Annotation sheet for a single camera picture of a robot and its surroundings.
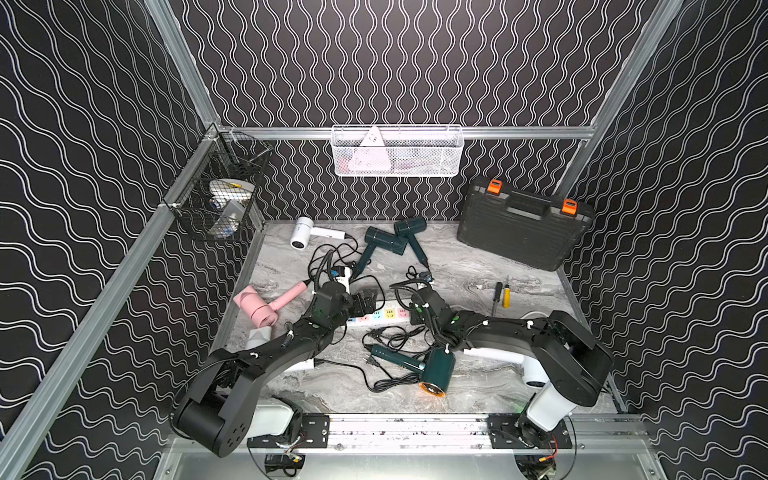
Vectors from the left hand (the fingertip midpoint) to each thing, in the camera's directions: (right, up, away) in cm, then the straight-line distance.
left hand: (365, 289), depth 87 cm
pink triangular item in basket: (+2, +40, +2) cm, 40 cm away
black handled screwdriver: (+43, -4, +13) cm, 46 cm away
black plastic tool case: (+49, +19, +6) cm, 53 cm away
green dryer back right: (+15, +20, +26) cm, 36 cm away
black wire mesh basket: (-39, +28, -7) cm, 48 cm away
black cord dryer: (+17, +5, -7) cm, 19 cm away
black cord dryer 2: (-7, +10, -22) cm, 25 cm away
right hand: (+15, -5, +5) cm, 17 cm away
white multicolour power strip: (+6, -8, +6) cm, 12 cm away
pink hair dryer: (-31, -8, +3) cm, 32 cm away
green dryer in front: (+20, -20, -5) cm, 29 cm away
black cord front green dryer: (+10, -15, 0) cm, 18 cm away
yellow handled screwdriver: (+46, -4, +13) cm, 48 cm away
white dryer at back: (-25, +20, +26) cm, 41 cm away
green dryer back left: (+2, +16, +22) cm, 28 cm away
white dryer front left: (-31, -14, 0) cm, 34 cm away
